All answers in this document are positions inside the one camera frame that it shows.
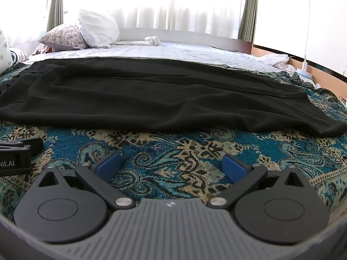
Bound large crumpled white cloth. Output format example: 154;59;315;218
256;53;296;77

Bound blue paisley blanket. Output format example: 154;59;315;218
0;62;347;218

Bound striped cloth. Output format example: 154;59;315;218
9;48;29;63

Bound grey bed headboard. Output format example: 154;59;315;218
119;28;253;54

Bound small crumpled white cloth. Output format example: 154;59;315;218
113;35;164;47

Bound wooden bed frame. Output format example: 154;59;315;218
251;46;347;93

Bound white cabinet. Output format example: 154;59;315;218
252;0;347;77

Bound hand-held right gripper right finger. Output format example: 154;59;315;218
207;153;311;210

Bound blue face masks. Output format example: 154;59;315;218
294;67;317;84

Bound white pillow with green print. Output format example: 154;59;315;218
0;27;14;74

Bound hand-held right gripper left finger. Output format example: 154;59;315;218
35;151;136;211

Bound white bedsheet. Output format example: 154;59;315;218
24;41;284;73

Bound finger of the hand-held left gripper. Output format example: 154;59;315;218
0;138;43;157

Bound green curtain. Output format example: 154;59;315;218
238;0;260;43
46;0;64;33

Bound black pants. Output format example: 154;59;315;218
0;57;347;137

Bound sheer white curtain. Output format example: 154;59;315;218
62;0;248;40

